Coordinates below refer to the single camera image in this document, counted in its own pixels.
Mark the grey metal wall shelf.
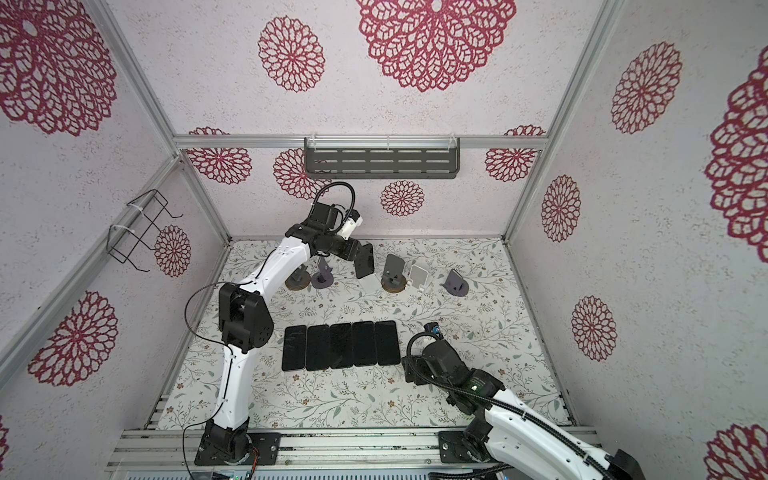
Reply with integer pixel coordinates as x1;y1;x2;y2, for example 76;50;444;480
303;137;461;180

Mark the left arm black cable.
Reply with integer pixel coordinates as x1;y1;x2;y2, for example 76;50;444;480
179;181;358;480

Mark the white stand silver plate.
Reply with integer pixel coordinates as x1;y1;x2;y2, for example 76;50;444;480
408;263;431;293

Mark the dark purple folding stand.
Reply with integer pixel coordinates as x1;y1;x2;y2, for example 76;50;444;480
442;269;469;297

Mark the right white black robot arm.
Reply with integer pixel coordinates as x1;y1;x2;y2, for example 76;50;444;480
404;332;645;479

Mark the purple round phone stand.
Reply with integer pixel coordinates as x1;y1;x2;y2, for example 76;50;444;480
311;257;334;290

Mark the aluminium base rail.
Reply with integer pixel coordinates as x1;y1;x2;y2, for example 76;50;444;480
105;428;495;479

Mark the black wire wall basket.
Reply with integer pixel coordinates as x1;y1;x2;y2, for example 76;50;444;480
105;189;183;273

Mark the black phone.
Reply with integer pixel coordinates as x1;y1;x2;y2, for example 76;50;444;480
352;321;377;367
305;324;331;371
329;323;354;370
374;320;401;366
281;325;307;372
354;243;375;279

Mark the wooden round stand grey plate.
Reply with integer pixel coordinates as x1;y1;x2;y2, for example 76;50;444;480
381;254;407;294

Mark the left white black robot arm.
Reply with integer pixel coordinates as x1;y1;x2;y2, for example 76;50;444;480
195;202;362;465

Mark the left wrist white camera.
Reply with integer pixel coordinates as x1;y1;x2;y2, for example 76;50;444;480
337;211;363;240

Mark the wooden round phone stand left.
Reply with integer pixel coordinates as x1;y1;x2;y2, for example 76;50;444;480
284;265;311;291

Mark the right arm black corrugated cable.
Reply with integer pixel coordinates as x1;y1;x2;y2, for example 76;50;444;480
404;323;619;480

